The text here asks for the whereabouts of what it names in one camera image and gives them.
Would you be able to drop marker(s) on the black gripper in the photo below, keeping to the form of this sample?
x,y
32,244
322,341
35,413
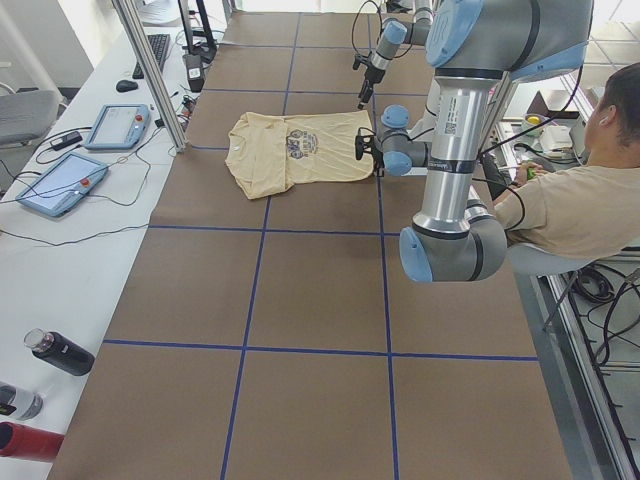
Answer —
x,y
378,161
371,73

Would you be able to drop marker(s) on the cream long-sleeve graphic shirt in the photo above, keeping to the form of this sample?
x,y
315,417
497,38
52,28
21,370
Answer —
x,y
270,154

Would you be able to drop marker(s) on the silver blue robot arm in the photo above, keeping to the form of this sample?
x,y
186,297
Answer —
x,y
394,33
471,46

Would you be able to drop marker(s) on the white chair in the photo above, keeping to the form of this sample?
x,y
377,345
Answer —
x,y
529,260

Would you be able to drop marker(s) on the person in beige shirt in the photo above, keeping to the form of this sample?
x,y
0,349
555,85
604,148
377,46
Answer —
x,y
591,211

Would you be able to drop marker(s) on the black computer mouse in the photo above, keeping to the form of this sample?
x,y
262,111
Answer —
x,y
123,86

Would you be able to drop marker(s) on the far blue teach pendant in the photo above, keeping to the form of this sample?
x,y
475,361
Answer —
x,y
118,127

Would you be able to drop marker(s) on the blue teach pendant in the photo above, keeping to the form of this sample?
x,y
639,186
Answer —
x,y
118,127
61,187

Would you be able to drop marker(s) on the near blue teach pendant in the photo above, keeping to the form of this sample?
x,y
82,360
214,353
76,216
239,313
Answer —
x,y
61,187

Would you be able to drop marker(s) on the black water bottle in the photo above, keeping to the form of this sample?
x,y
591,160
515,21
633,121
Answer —
x,y
59,351

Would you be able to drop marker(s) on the red water bottle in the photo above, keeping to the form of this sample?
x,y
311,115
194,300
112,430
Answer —
x,y
26,443

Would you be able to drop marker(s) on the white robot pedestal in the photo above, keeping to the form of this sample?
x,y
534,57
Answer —
x,y
425,115

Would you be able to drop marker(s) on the aluminium frame post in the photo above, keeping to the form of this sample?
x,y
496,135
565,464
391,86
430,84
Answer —
x,y
134,30

